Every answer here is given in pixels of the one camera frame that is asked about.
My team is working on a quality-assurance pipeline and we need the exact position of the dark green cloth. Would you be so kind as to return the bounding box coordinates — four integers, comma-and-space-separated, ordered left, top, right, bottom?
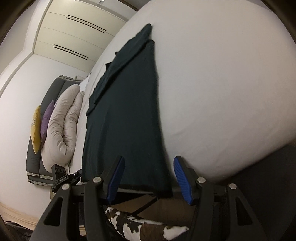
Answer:
82, 24, 173, 198

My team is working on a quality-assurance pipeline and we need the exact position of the brown white cowhide rug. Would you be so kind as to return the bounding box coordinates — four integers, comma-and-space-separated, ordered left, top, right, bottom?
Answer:
105, 207, 189, 240

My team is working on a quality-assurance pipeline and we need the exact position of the beige duvet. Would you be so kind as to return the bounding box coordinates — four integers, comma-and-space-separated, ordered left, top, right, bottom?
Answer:
41, 84, 84, 173

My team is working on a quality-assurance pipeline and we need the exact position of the yellow cushion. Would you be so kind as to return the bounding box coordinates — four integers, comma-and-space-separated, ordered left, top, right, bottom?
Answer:
31, 105, 41, 154

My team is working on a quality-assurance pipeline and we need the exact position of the purple cushion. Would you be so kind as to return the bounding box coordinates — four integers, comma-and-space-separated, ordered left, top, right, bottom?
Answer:
40, 100, 55, 146

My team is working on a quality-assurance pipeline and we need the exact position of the white bed mattress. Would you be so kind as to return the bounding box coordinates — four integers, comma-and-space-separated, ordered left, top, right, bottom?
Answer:
71, 1, 295, 181

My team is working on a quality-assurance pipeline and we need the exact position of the cream drawer cabinet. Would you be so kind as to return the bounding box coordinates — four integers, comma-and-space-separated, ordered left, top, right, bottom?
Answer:
34, 1, 129, 72

